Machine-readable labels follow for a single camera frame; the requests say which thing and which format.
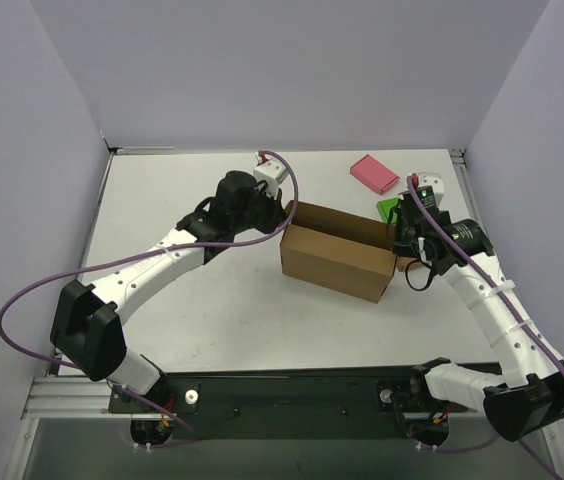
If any large brown cardboard box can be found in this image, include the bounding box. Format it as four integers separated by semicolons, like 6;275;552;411
280;202;397;303

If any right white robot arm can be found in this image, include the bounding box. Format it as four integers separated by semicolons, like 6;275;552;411
393;186;564;441

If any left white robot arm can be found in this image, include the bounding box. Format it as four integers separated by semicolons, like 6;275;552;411
50;162;288;412

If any small brown cardboard box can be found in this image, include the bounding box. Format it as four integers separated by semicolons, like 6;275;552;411
396;257;421;272

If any green paper box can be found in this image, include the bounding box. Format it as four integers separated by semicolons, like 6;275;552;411
376;197;399;223

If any pink paper box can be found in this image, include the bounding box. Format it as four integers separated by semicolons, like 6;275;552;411
349;154;400;195

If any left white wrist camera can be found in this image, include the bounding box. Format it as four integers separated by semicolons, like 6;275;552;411
252;152;289;199

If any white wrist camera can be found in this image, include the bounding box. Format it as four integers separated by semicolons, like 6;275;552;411
252;152;289;199
411;172;445;206

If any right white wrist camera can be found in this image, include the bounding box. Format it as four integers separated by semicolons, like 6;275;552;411
411;172;445;206

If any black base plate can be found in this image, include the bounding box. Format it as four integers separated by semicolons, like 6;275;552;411
108;366;462;443

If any aluminium frame rail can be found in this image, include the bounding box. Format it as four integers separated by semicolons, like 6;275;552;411
21;147;563;421

